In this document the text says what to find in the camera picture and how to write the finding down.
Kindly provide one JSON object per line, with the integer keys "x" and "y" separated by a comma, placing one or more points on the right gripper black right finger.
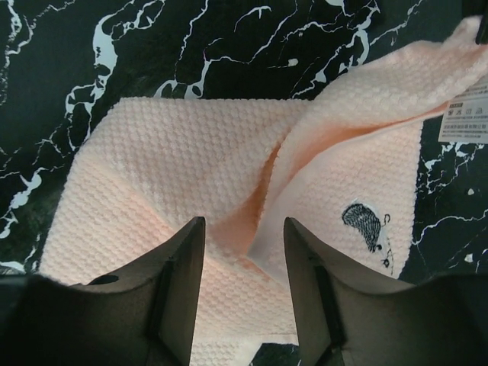
{"x": 349, "y": 314}

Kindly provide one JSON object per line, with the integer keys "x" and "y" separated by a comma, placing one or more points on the pink towel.
{"x": 344, "y": 164}

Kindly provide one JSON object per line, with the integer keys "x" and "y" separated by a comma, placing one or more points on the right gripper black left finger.
{"x": 140, "y": 314}

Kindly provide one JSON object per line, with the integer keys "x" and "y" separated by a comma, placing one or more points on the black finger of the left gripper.
{"x": 482, "y": 33}

